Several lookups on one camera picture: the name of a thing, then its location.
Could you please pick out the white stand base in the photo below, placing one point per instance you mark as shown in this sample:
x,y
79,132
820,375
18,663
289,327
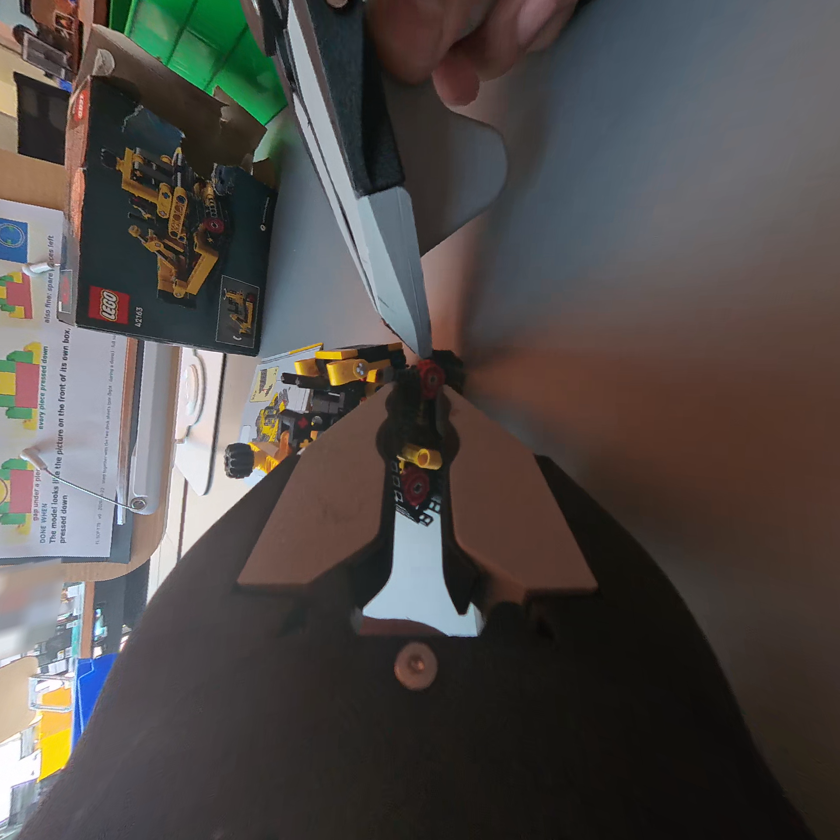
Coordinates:
x,y
200,426

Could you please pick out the open lego instruction booklet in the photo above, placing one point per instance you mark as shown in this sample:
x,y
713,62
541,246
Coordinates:
x,y
266,387

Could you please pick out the person's right hand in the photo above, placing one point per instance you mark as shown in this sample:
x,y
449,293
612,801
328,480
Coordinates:
x,y
459,33

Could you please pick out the yellow lego bulldozer model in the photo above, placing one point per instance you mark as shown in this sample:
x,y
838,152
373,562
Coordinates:
x,y
341,371

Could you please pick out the green plastic bin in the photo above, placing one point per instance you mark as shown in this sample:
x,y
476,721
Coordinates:
x,y
197,52

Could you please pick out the printed instruction sheet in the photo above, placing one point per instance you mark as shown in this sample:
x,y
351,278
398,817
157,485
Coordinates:
x,y
72,407

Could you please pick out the blue plastic bin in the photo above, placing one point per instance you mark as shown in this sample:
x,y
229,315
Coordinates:
x,y
92,689

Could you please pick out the dark lego set box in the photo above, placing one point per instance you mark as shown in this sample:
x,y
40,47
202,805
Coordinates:
x,y
170,262

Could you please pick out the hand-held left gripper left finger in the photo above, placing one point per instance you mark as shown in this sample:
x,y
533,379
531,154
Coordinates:
x,y
315,518

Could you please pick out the wooden board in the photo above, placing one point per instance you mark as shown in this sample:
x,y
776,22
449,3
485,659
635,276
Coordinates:
x,y
141,544

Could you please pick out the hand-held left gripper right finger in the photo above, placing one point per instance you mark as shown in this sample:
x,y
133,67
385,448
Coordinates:
x,y
518,518

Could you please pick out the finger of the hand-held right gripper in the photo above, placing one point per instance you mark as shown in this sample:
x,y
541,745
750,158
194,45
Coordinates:
x,y
321,138
397,249

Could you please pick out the yellow bin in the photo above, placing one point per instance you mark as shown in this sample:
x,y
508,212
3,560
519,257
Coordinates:
x,y
56,741

